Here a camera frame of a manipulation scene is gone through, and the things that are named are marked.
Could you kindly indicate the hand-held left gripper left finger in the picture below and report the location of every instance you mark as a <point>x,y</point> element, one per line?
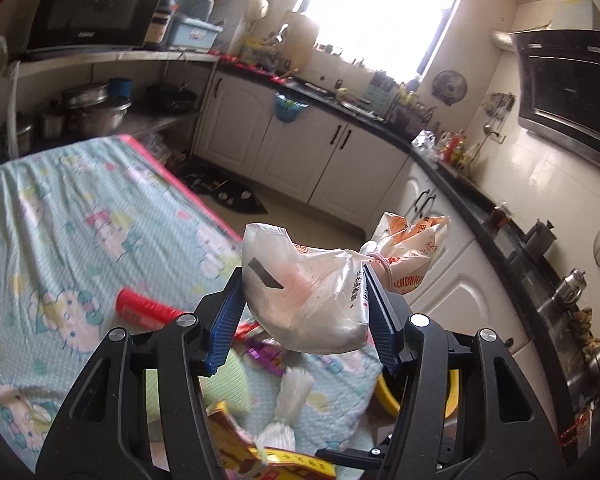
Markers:
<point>225,330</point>

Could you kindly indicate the pale green cloth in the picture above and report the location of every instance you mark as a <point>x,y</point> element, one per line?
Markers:
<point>230,385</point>

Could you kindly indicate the blue hanging basket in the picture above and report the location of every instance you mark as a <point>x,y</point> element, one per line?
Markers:
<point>290,109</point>

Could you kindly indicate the printed cartoon blanket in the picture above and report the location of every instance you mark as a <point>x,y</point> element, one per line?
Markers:
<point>80,240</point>

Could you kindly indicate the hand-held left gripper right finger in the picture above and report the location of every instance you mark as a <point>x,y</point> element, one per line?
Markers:
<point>382,330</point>

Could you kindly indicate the clear printed plastic bag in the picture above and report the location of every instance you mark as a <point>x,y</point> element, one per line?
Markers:
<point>310,305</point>

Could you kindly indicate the pale cutting board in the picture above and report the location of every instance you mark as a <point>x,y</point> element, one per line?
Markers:
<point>300,42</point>

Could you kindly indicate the crumpled foil bag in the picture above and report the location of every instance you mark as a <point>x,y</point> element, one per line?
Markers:
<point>423,141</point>

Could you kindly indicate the black range hood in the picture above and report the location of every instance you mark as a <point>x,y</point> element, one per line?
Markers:
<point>565,85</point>

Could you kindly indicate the round wall vent fan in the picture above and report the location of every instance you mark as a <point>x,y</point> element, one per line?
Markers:
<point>450,87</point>

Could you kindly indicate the white storage shelf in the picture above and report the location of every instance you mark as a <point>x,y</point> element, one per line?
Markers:
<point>130,57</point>

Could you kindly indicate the yellow rimmed trash bin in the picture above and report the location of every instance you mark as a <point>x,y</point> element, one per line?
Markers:
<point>387,400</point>

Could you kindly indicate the black microwave oven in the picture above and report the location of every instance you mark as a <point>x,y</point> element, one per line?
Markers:
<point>95,5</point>

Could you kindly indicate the black kitchen countertop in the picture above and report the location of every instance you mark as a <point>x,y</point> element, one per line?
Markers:
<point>460,180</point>

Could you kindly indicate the yellow and red snack box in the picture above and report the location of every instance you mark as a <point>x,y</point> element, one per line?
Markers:
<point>230,440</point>

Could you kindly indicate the black floor mat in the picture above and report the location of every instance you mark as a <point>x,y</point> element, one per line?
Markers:
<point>225,189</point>

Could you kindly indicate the kitchen window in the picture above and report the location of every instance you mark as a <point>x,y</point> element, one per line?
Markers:
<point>380,10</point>

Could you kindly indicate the steel kettle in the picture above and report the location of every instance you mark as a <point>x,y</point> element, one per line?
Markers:
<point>570,285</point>

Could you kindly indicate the blue pot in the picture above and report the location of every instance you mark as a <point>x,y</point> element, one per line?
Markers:
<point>120,87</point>

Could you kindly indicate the white kitchen cabinets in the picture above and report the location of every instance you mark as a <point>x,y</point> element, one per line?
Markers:
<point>290,160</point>

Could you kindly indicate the dark metal pot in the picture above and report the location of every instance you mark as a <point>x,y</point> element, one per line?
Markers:
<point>540,240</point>

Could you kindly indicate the blue plastic container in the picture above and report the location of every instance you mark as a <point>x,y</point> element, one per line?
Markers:
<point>195,35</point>

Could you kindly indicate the blue cutlery holder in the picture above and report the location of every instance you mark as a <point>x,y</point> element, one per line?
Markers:
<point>380,89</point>

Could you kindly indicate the purple foil wrapper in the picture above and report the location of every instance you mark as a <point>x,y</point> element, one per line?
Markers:
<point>260,352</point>

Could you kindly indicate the hanging kitchen utensils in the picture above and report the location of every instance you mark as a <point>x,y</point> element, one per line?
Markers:
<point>497,110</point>

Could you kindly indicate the white twisted plastic bag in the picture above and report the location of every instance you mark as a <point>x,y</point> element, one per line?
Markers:
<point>295,390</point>

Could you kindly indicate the steel stockpot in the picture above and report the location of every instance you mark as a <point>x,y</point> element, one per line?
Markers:
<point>95,107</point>

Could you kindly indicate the red cylindrical can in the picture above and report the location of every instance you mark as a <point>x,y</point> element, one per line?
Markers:
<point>140,307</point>

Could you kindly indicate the row of condiment bottles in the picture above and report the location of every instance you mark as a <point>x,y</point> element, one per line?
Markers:
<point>457,149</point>

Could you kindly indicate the black wok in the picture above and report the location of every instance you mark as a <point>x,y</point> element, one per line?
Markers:
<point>172,99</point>

